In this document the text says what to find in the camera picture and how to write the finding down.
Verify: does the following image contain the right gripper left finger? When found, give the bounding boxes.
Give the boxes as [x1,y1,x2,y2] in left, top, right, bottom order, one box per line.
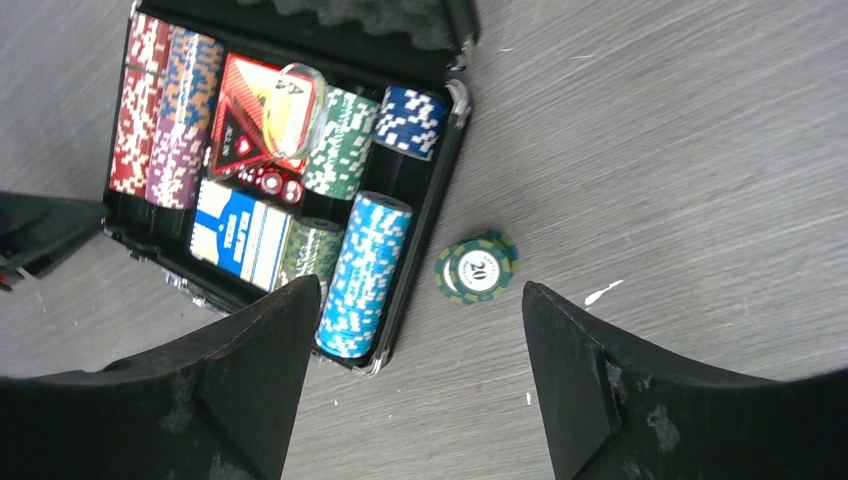
[1,276,321,479]

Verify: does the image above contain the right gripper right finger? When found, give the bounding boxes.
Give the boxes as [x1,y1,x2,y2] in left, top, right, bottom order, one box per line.
[522,282,847,479]

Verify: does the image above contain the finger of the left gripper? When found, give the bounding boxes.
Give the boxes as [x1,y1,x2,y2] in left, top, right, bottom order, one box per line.
[1,191,108,282]

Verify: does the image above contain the purple poker chip stack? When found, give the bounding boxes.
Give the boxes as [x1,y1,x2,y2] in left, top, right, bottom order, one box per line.
[145,118,208,210]

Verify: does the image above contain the blue playing card deck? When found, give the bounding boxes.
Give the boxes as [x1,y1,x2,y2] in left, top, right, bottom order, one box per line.
[188,179,293,292]

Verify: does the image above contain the dark green chip pile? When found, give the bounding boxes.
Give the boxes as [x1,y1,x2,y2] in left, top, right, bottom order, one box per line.
[434,229,519,305]

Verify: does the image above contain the red triangle all-in button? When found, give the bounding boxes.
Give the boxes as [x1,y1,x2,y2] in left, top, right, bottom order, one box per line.
[207,97,272,179]

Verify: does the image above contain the red die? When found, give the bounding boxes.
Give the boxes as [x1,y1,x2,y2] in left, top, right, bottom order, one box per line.
[259,170,284,195]
[277,179,305,205]

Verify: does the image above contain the black poker chip case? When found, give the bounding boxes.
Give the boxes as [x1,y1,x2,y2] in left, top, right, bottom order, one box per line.
[103,1,481,377]

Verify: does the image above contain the light blue chip stack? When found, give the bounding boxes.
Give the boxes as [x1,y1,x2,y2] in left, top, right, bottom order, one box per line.
[315,191,414,359]

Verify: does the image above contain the red poker chip stack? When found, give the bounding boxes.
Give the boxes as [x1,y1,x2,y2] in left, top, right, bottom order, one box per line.
[109,13,173,198]

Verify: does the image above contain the grey camo chip stack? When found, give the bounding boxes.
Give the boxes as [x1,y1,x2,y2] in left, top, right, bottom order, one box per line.
[273,216,345,302]

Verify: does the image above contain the blue orange chip stack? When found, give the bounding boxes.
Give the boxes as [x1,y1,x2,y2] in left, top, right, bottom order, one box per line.
[160,27,224,129]

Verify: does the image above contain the red playing card deck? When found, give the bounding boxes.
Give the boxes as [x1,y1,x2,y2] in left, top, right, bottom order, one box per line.
[216,53,307,174]

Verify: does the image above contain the green poker chip stack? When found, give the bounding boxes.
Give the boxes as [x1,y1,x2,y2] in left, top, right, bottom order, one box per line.
[301,87,380,201]

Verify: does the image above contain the clear round dealer button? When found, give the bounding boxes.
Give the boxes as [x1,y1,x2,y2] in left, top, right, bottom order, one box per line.
[262,63,329,159]

